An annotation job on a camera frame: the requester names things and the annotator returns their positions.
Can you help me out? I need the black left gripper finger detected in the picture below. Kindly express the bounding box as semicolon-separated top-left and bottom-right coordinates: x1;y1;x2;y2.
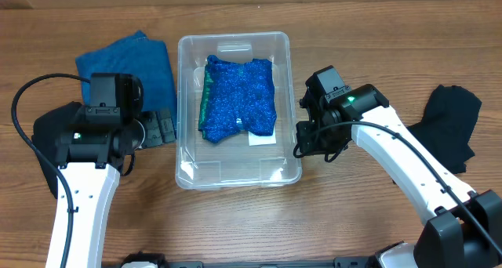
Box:
140;111;162;149
157;108;176;143

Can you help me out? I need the blue sequin garment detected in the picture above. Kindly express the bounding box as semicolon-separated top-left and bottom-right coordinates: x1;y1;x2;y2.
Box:
198;55;277;143

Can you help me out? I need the black cloth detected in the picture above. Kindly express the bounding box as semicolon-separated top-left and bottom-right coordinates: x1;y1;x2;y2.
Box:
408;85;482;174

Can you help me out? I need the black cloth under left arm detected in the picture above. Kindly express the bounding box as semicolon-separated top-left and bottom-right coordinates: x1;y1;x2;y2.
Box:
31;102;82;198

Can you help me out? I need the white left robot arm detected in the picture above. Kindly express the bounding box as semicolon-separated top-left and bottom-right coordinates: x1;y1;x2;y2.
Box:
46;107;147;267

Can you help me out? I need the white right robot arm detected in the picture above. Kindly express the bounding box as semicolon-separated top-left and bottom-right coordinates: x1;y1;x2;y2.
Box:
293;84;501;267

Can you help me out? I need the clear plastic container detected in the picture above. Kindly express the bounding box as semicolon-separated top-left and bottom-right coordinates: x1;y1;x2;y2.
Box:
176;31;302;190

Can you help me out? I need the white label in container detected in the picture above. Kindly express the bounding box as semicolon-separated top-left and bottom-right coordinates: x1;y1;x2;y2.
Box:
248;132;276;146

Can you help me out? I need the blue denim folded cloth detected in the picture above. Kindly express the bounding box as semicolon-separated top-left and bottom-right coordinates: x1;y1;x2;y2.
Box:
75;31;177;122

